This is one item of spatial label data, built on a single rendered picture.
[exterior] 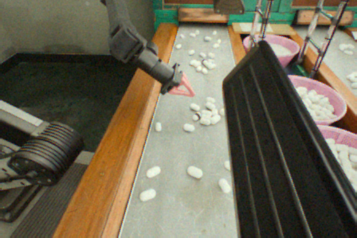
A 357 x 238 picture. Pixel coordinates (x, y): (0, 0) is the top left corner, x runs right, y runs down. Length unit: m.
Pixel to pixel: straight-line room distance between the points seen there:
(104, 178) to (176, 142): 0.21
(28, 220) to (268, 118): 0.86
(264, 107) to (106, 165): 0.45
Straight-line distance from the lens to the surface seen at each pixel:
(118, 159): 0.58
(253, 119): 0.20
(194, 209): 0.52
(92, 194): 0.55
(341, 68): 1.20
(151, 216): 0.52
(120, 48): 0.61
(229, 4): 0.62
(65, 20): 2.72
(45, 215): 0.93
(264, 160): 0.17
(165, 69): 0.62
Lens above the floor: 1.21
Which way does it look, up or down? 37 degrees down
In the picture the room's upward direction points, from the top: straight up
